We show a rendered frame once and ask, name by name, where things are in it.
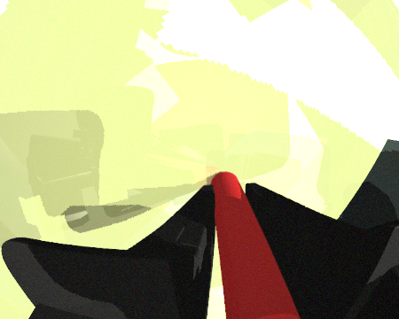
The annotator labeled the red peg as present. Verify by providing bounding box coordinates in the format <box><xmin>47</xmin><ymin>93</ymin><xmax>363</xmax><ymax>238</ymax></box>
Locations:
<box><xmin>210</xmin><ymin>171</ymin><xmax>301</xmax><ymax>319</ymax></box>

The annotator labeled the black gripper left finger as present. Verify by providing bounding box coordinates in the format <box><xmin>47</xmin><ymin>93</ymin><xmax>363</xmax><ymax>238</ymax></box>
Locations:
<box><xmin>1</xmin><ymin>184</ymin><xmax>216</xmax><ymax>319</ymax></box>

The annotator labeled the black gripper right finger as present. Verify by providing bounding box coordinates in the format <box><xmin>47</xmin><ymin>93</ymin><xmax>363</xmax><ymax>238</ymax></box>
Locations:
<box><xmin>245</xmin><ymin>182</ymin><xmax>399</xmax><ymax>319</ymax></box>

